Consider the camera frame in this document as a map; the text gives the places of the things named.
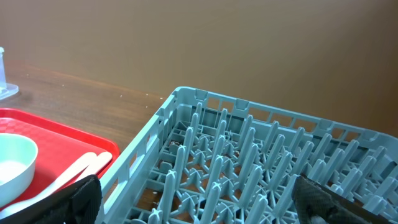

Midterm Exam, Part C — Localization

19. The red plastic tray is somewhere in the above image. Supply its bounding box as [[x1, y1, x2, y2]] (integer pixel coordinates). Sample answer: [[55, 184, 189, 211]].
[[1, 108, 120, 205]]

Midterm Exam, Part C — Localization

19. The grey dishwasher rack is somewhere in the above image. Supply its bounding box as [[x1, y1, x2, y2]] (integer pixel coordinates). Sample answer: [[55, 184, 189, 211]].
[[96, 86, 397, 223]]

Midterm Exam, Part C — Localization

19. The clear plastic waste bin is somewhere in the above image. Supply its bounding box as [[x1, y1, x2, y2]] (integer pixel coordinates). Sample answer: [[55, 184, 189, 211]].
[[0, 47, 19, 100]]

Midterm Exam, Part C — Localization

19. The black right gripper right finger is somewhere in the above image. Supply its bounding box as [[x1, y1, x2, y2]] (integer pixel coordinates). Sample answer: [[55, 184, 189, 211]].
[[292, 175, 389, 224]]

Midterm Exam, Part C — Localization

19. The white plastic fork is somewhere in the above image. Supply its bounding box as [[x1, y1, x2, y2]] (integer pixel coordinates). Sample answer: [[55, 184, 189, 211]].
[[75, 152, 113, 182]]

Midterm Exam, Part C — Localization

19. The white plastic spoon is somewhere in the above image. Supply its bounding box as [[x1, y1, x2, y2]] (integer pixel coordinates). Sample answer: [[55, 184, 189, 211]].
[[1, 152, 98, 219]]

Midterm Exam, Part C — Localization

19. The green bowl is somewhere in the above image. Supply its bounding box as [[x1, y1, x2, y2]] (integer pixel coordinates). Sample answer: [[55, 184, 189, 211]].
[[1, 133, 38, 207]]

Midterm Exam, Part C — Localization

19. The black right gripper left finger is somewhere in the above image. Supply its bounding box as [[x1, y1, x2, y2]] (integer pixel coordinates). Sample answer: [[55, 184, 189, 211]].
[[1, 175, 102, 224]]

